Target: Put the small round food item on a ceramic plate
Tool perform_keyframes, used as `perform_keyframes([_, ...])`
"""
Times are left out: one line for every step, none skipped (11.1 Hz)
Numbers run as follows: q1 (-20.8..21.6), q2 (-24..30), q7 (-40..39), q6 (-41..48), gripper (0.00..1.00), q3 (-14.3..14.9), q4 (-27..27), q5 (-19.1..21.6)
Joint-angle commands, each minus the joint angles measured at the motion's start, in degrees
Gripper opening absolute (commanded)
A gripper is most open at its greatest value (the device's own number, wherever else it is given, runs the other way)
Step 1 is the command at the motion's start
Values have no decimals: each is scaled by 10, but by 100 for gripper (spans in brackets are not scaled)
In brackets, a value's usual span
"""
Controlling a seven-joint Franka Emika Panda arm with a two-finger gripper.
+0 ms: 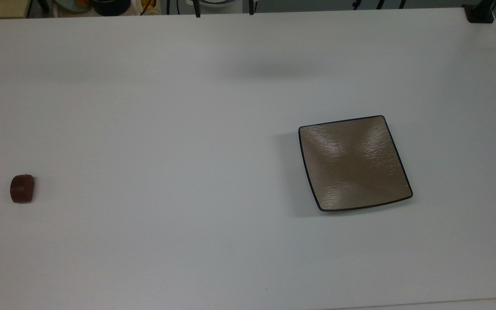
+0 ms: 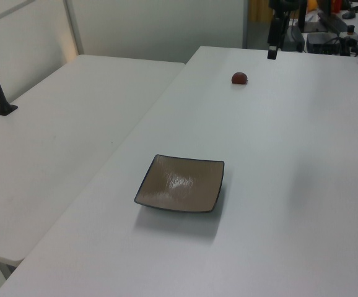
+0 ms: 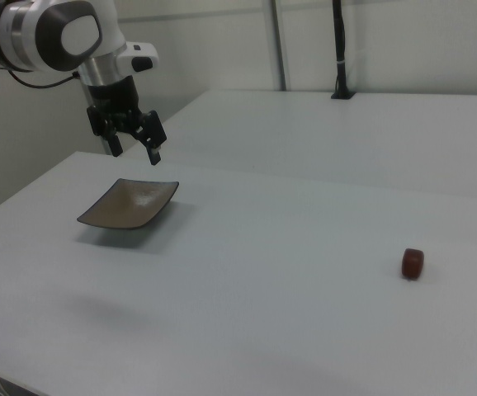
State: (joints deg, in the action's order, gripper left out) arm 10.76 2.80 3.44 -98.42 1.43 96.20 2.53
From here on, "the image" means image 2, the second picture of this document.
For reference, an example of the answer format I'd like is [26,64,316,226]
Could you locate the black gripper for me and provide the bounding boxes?
[266,15,290,61]

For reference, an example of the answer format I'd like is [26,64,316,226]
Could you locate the small round reddish-brown food item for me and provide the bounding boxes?
[230,71,250,85]

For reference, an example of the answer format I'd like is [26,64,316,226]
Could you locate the square brown ceramic plate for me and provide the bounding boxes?
[133,153,225,214]

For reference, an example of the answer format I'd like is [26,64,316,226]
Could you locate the yellow board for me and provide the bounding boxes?
[248,0,271,23]

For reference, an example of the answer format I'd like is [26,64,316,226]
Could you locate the black robot control box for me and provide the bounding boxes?
[305,32,358,57]

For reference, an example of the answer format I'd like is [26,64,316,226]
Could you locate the white adjacent table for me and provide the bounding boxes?
[0,54,186,266]

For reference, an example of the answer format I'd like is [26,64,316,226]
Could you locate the black upright post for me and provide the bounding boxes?
[297,0,308,32]

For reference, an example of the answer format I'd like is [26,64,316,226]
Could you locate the grey partition frame post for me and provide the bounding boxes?
[64,0,85,56]

